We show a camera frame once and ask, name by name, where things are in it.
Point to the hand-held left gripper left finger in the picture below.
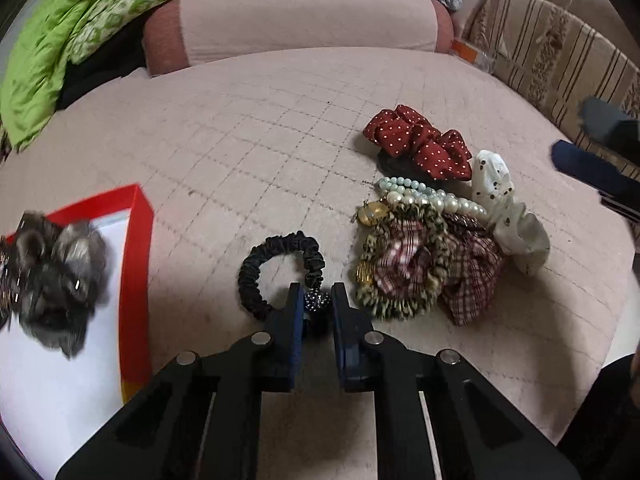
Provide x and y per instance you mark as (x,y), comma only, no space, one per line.
(298,340)

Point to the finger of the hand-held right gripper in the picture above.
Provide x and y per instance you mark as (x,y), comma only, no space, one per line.
(580,162)
(607,122)

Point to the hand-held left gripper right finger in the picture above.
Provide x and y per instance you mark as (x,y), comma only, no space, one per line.
(340,340)

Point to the leopard print scrunchie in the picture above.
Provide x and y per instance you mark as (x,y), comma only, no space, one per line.
(400,307)

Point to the dark red leaf barrette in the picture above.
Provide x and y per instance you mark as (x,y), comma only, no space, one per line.
(462,222)

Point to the red plaid scrunchie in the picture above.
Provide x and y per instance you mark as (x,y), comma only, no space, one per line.
(470,280)

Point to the red tray with white inside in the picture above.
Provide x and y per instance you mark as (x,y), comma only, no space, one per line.
(60,385)

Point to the striped beige sofa cushion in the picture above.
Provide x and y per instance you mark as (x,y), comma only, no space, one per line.
(550,50)

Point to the white dotted scrunchie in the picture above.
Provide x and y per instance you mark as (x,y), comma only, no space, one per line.
(520,235)

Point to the gold brooch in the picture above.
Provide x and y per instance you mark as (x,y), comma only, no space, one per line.
(372,216)

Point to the red polka dot scrunchie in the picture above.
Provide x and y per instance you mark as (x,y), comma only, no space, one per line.
(430,145)

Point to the orange packet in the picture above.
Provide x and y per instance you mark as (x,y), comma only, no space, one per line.
(465,51)

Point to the pink quilted mat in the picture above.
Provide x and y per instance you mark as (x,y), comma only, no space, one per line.
(250,135)

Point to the grey organza scrunchie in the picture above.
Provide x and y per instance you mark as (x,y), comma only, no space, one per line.
(60,270)

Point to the person's dark clothing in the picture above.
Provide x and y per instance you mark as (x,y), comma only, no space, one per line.
(610,420)

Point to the dark rhinestone claw clip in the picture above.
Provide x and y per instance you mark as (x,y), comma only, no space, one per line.
(6,270)

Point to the pink bolster cushion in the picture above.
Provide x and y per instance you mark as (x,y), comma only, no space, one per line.
(300,25)

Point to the green quilted blanket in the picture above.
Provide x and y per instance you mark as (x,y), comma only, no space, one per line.
(45,60)

